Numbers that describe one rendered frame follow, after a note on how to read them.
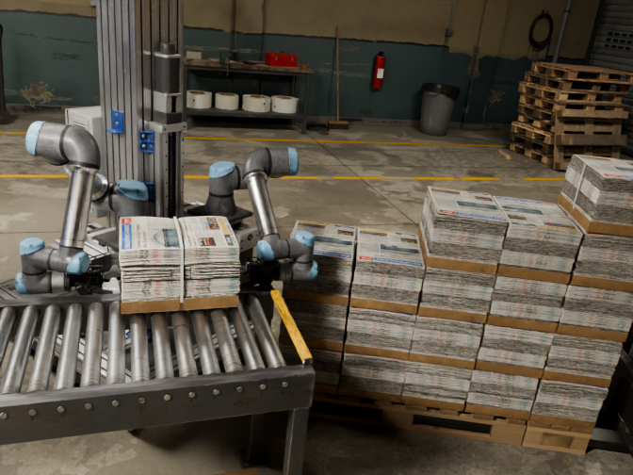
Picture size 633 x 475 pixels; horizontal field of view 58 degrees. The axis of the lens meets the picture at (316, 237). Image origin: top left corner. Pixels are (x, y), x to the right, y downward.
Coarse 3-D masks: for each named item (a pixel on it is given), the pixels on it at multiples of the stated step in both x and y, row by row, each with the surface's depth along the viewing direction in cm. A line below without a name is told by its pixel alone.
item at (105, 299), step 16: (240, 288) 206; (256, 288) 207; (272, 288) 209; (0, 304) 181; (16, 304) 182; (32, 304) 183; (48, 304) 184; (64, 304) 186; (272, 304) 209; (16, 320) 183; (64, 320) 188; (128, 320) 195; (208, 320) 204
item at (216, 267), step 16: (192, 224) 198; (208, 224) 199; (224, 224) 200; (192, 240) 185; (208, 240) 186; (224, 240) 187; (192, 256) 181; (208, 256) 182; (224, 256) 184; (192, 272) 183; (208, 272) 185; (224, 272) 186; (192, 288) 185; (208, 288) 187; (224, 288) 189
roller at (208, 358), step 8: (192, 312) 190; (200, 312) 188; (192, 320) 187; (200, 320) 184; (200, 328) 180; (208, 328) 181; (200, 336) 176; (208, 336) 176; (200, 344) 173; (208, 344) 172; (200, 352) 170; (208, 352) 168; (208, 360) 165; (216, 360) 166; (208, 368) 162; (216, 368) 162
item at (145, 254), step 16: (128, 224) 191; (144, 224) 193; (160, 224) 195; (128, 240) 180; (144, 240) 181; (160, 240) 182; (128, 256) 174; (144, 256) 176; (160, 256) 177; (128, 272) 177; (144, 272) 178; (160, 272) 180; (128, 288) 179; (144, 288) 180; (160, 288) 182
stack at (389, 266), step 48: (336, 240) 250; (384, 240) 255; (288, 288) 242; (336, 288) 240; (384, 288) 238; (432, 288) 236; (480, 288) 234; (528, 288) 233; (336, 336) 249; (384, 336) 247; (432, 336) 244; (480, 336) 241; (528, 336) 240; (336, 384) 258; (384, 384) 255; (432, 384) 253; (480, 384) 251; (528, 384) 248; (432, 432) 263
